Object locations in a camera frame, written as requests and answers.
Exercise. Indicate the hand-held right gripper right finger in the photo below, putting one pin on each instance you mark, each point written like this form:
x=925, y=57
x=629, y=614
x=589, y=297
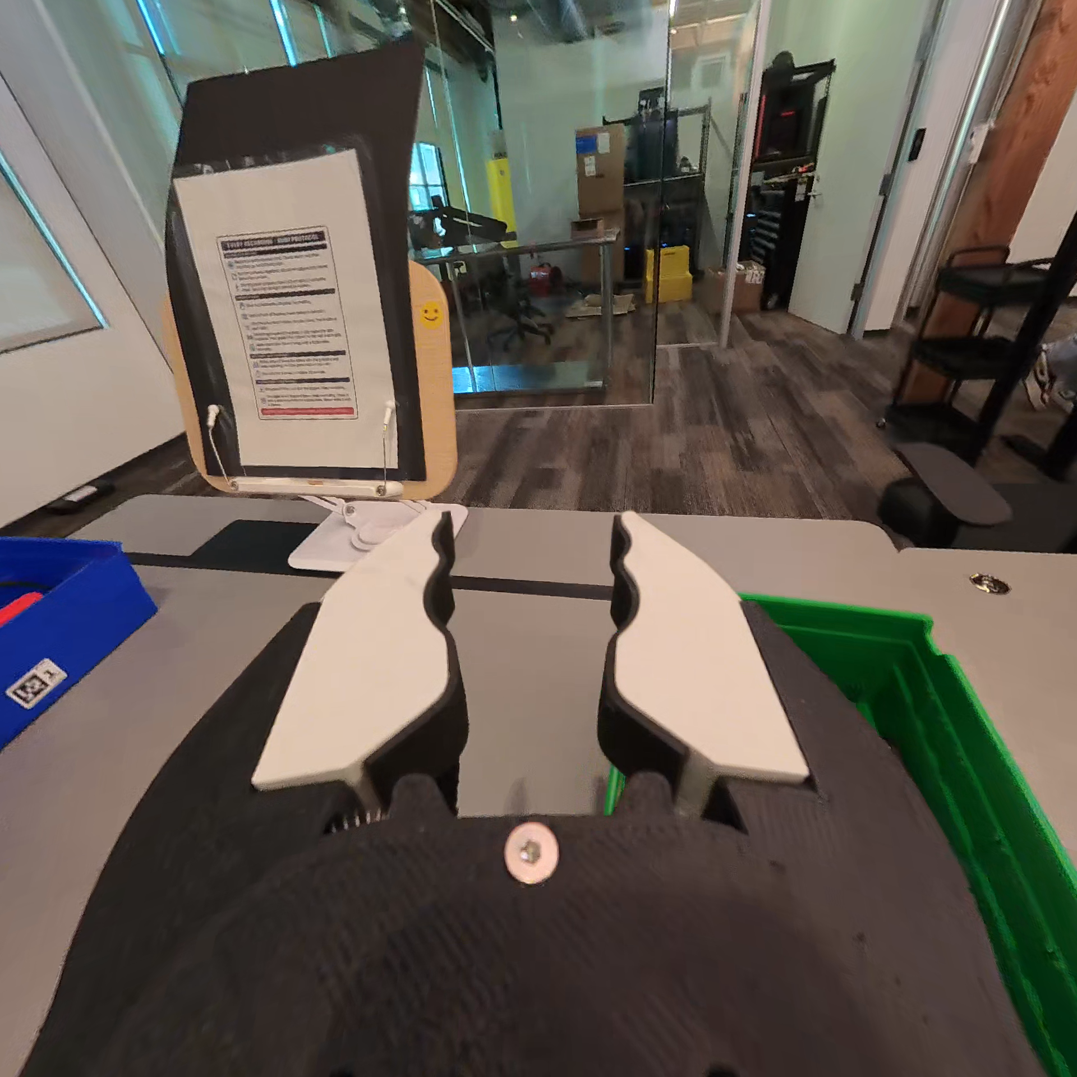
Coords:
x=698, y=673

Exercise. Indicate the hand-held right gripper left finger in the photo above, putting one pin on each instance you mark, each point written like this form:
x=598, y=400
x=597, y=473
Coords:
x=362, y=673

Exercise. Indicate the green plastic bin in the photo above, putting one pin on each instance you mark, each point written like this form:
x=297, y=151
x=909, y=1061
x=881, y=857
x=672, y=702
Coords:
x=959, y=740

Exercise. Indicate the blue plastic bin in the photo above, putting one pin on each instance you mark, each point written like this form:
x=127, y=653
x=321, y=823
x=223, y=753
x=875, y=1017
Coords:
x=84, y=623

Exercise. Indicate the grey desk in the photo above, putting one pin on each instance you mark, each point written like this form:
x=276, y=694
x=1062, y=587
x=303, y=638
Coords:
x=210, y=614

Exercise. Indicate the black office chair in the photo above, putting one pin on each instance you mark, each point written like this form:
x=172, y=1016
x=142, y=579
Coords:
x=522, y=311
x=959, y=488

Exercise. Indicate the black power strip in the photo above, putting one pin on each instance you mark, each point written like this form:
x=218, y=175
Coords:
x=80, y=498

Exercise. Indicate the red flat bar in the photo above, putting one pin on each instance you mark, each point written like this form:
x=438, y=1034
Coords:
x=18, y=609

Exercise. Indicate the yellow smiley sticker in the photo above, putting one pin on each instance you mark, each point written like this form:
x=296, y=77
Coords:
x=432, y=315

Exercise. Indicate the cardboard box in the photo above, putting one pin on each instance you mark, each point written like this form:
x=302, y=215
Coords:
x=602, y=252
x=740, y=290
x=599, y=177

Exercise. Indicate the yellow storage bin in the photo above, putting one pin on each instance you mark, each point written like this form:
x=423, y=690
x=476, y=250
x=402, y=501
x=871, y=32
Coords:
x=669, y=278

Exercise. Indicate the black utility cart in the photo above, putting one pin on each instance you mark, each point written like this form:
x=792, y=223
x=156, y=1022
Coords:
x=984, y=282

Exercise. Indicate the white instruction sheet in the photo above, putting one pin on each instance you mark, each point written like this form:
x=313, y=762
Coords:
x=286, y=193

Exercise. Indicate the yellow locker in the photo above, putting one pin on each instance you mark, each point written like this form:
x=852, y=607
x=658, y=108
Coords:
x=502, y=202

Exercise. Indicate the instruction sheet on stand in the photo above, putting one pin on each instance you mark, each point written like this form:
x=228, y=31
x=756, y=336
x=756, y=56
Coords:
x=294, y=109

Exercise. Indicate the black equipment rack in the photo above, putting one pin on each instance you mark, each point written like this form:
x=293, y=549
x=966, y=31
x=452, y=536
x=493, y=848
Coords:
x=791, y=101

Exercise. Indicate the wooden pillar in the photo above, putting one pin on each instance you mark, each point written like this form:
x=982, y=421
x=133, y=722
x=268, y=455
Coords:
x=1018, y=126

